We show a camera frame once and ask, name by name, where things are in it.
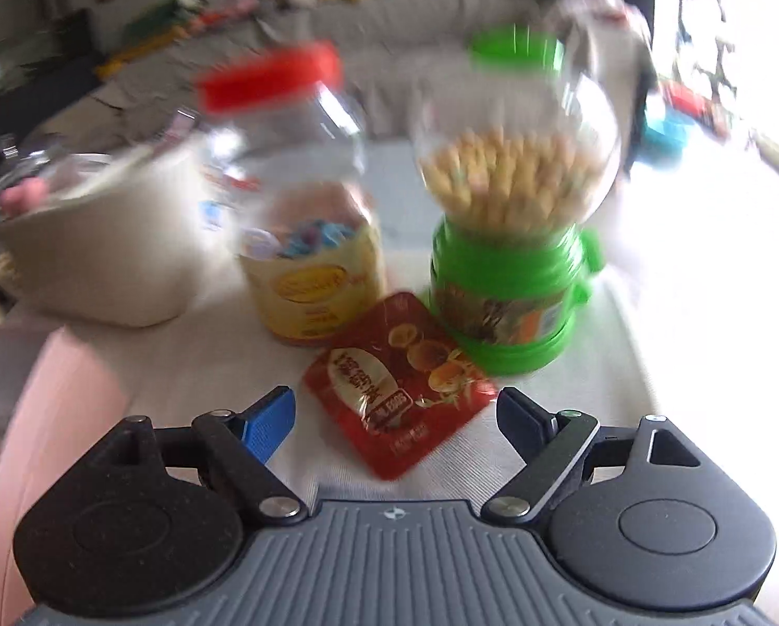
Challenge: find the clear jar with red lid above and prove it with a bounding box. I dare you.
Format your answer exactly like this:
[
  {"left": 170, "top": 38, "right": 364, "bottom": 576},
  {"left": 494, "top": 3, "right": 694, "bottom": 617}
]
[{"left": 197, "top": 42, "right": 387, "bottom": 348}]

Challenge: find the pink cardboard box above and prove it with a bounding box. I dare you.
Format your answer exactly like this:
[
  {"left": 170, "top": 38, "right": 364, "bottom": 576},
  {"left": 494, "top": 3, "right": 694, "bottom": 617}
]
[{"left": 0, "top": 326, "right": 136, "bottom": 626}]

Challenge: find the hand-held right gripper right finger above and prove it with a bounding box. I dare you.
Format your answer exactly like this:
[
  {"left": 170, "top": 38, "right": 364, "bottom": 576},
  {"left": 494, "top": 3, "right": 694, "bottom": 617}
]
[{"left": 481, "top": 386, "right": 703, "bottom": 526}]

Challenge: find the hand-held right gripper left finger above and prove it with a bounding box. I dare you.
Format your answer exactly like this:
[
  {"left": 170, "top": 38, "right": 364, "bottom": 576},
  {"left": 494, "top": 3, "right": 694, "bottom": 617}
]
[{"left": 96, "top": 386, "right": 309, "bottom": 526}]

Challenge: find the green candy dispenser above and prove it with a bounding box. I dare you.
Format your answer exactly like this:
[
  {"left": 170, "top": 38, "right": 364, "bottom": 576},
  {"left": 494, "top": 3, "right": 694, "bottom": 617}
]
[{"left": 412, "top": 26, "right": 622, "bottom": 376}]

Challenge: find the pink item in container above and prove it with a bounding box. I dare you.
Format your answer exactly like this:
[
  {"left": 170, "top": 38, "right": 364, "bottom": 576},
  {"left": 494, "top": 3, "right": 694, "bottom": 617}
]
[{"left": 0, "top": 179, "right": 50, "bottom": 218}]

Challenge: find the dark furniture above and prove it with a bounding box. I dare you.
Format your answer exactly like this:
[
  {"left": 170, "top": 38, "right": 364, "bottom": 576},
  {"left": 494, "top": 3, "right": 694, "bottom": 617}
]
[{"left": 0, "top": 6, "right": 107, "bottom": 151}]

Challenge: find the blue plastic basin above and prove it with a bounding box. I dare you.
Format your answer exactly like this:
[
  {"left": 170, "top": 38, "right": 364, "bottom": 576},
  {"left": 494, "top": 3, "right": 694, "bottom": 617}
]
[{"left": 643, "top": 107, "right": 697, "bottom": 158}]

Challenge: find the red plastic basin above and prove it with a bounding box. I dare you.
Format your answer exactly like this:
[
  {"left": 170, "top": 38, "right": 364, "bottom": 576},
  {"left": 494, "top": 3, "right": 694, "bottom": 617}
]
[{"left": 663, "top": 81, "right": 713, "bottom": 117}]

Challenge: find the grey covered sofa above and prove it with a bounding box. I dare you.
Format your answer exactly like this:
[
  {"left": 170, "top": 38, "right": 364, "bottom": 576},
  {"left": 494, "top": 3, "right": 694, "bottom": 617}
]
[{"left": 96, "top": 0, "right": 658, "bottom": 145}]

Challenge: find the light grey tablecloth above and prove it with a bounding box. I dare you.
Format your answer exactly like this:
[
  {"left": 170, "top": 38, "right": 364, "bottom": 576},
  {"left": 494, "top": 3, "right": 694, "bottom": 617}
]
[{"left": 0, "top": 137, "right": 779, "bottom": 607}]

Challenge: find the red snack packet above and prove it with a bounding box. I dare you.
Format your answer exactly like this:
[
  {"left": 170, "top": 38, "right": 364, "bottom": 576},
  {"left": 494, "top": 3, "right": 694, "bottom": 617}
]
[{"left": 301, "top": 292, "right": 498, "bottom": 482}]

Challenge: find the green yellow toy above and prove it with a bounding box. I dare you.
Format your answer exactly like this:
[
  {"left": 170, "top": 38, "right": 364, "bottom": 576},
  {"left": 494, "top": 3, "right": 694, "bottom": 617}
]
[{"left": 96, "top": 0, "right": 204, "bottom": 77}]

